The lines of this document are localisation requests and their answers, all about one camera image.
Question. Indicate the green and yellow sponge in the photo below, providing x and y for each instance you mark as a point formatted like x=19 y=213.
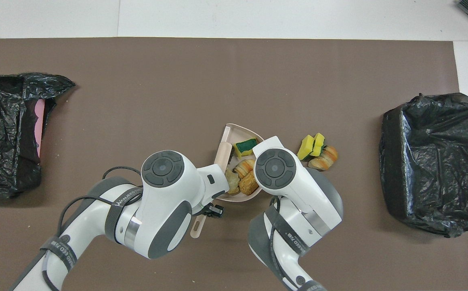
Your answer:
x=245 y=147

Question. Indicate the black bag lined bin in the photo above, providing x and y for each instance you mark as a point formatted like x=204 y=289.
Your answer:
x=435 y=161

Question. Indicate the beige brush black bristles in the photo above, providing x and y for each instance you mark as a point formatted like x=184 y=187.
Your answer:
x=222 y=155

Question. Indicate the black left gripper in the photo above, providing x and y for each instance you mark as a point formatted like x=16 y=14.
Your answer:
x=213 y=211

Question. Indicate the yellow sponge piece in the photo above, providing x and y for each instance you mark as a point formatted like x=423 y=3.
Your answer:
x=318 y=143
x=305 y=147

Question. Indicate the orange striped croissant piece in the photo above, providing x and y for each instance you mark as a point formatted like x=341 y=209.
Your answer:
x=245 y=167

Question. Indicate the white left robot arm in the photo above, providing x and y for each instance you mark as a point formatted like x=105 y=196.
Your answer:
x=96 y=226

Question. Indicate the crumpled black trash bag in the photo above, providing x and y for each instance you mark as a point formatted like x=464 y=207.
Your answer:
x=3 y=133

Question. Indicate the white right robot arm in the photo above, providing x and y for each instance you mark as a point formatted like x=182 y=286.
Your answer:
x=298 y=194

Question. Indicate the brown table mat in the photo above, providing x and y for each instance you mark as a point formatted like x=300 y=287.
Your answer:
x=177 y=60

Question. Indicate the pink plastic bin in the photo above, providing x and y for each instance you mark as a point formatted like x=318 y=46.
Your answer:
x=39 y=125

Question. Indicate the beige plastic dustpan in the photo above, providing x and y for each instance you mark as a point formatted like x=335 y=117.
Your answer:
x=236 y=131

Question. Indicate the brown oval bread roll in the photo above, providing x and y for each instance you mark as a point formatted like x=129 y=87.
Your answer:
x=248 y=184

